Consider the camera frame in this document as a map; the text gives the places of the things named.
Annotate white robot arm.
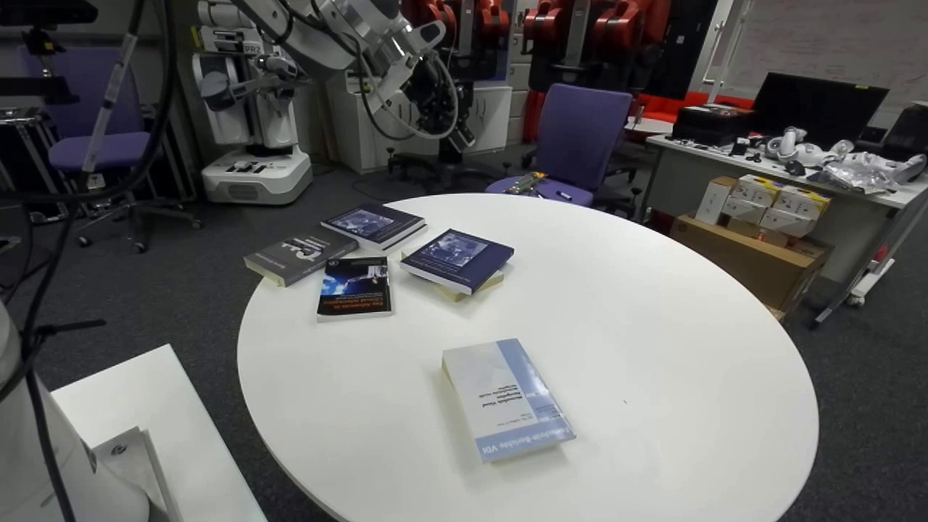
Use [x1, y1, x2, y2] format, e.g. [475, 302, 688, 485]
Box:
[233, 0, 464, 141]

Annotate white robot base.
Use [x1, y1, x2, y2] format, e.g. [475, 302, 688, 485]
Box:
[191, 0, 314, 205]

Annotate cream white thick book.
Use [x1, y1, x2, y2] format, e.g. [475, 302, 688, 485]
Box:
[413, 272, 506, 302]

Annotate large dark blue book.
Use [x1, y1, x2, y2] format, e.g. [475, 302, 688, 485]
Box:
[326, 202, 426, 250]

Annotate black space cover book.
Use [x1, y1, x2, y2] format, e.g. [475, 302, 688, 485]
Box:
[317, 254, 391, 315]

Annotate light blue white book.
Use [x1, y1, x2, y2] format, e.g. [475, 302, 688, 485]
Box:
[441, 340, 575, 463]

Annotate dark grey book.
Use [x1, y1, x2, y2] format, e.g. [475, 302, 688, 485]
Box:
[245, 225, 358, 288]

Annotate purple office chair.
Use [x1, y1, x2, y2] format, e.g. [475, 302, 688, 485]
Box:
[487, 85, 632, 205]

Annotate cardboard box under desk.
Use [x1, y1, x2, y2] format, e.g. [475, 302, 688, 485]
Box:
[671, 214, 831, 318]

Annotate white side table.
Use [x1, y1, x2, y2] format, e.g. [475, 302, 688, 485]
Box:
[52, 346, 268, 522]

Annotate white plastic bags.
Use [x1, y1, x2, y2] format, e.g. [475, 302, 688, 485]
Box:
[765, 128, 928, 195]

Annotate grey office desk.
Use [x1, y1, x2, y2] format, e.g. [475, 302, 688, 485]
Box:
[645, 135, 928, 304]

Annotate black computer monitor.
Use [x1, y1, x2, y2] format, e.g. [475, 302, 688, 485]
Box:
[752, 73, 887, 148]

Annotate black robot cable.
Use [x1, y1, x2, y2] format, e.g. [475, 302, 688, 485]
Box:
[0, 0, 185, 522]

